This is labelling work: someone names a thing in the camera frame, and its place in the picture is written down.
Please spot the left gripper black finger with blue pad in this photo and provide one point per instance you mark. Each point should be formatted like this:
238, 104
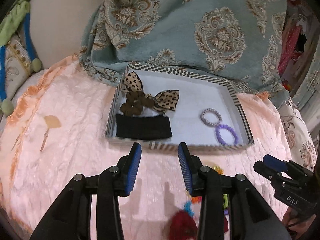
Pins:
250, 216
69, 216

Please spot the teal damask patterned pillow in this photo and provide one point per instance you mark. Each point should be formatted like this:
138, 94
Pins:
238, 40

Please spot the pink quilted bedspread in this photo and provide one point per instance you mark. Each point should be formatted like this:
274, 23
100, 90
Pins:
58, 130

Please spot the hanging red clothes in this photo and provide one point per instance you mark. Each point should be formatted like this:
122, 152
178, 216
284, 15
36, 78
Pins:
294, 34

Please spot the red fluffy scrunchie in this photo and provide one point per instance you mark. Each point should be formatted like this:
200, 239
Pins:
211, 226

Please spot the black fabric headband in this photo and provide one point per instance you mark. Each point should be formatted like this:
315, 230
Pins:
143, 128

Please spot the green and blue plush toy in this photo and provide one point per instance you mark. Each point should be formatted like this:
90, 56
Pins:
17, 22

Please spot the leopard print bow scrunchie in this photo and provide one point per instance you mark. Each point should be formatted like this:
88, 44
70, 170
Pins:
151, 93

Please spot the brown flower scrunchie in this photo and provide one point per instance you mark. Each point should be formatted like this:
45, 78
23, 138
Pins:
135, 103

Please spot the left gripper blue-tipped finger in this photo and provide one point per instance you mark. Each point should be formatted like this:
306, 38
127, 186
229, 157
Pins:
275, 164

